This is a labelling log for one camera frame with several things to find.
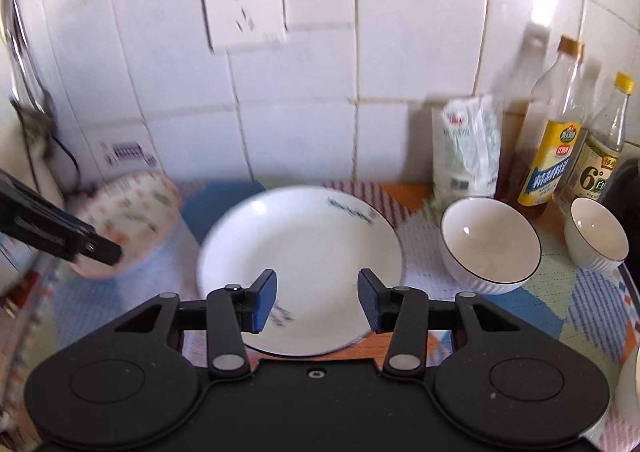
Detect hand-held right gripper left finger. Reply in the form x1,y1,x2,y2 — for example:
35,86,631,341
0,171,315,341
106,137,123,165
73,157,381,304
114,269,278,380

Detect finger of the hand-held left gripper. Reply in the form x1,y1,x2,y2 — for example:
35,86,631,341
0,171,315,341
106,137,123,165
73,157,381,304
0,170,124,266

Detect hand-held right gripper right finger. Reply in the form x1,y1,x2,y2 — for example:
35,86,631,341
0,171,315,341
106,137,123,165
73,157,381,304
357,268,521,380

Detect white plate with dark print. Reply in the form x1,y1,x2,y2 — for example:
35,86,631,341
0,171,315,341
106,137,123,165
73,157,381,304
196,185,404,358

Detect heart patterned plate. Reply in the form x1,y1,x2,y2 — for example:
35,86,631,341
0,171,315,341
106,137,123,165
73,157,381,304
65,171,182,280

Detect hanging metal utensils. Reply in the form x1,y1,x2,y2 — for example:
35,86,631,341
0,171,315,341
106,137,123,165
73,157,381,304
0,0,56,118

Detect white seasoning bag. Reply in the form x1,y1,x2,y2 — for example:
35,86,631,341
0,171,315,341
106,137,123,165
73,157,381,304
431,94,502,205

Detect amber oil bottle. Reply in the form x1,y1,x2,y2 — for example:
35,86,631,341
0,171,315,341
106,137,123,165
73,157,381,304
495,24,551,220

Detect yellow label glass bottle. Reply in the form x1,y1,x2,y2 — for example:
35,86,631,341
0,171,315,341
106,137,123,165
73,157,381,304
517,35,586,208

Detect yellow cap vinegar bottle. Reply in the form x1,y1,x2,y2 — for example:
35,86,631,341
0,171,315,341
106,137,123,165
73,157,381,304
552,72,636,218

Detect dark appliance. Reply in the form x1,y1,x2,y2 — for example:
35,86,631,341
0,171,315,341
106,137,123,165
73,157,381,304
600,157,640,233

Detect black cable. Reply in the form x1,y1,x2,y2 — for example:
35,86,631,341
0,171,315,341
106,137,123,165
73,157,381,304
12,99,82,194

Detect wall sticker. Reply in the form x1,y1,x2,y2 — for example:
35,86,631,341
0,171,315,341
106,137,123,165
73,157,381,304
97,139,158,168

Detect white wall socket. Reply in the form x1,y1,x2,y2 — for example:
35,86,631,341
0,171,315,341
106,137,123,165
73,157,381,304
200,0,288,53

